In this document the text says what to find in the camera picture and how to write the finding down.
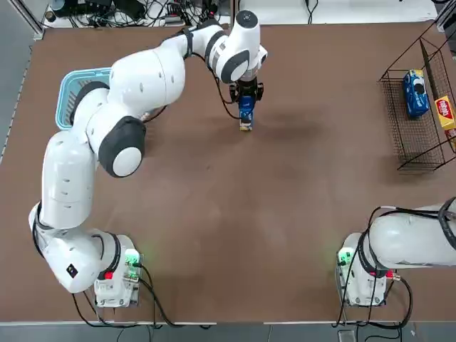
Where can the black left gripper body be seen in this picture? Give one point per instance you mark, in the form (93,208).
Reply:
(247,87)

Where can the yellow nabati wafer box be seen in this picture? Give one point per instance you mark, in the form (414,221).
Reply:
(445,112)

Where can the aluminium frame post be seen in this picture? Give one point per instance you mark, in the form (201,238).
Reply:
(33,28)
(445,18)
(234,16)

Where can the small grey box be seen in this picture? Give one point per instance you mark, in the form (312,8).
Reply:
(346,335)

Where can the blue oreo cookie box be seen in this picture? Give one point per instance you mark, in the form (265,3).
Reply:
(246,112)
(415,96)

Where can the grey power strip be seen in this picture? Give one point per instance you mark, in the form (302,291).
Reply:
(175,19)

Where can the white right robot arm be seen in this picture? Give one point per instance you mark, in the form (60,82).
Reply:
(402,242)

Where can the black power adapter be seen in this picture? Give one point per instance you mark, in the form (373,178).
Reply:
(130,9)

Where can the light blue plastic basket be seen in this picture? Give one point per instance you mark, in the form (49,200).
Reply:
(66,92)

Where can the dark tape roll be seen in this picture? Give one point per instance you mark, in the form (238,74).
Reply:
(50,17)

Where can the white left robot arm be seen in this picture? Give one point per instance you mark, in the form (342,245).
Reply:
(142,82)

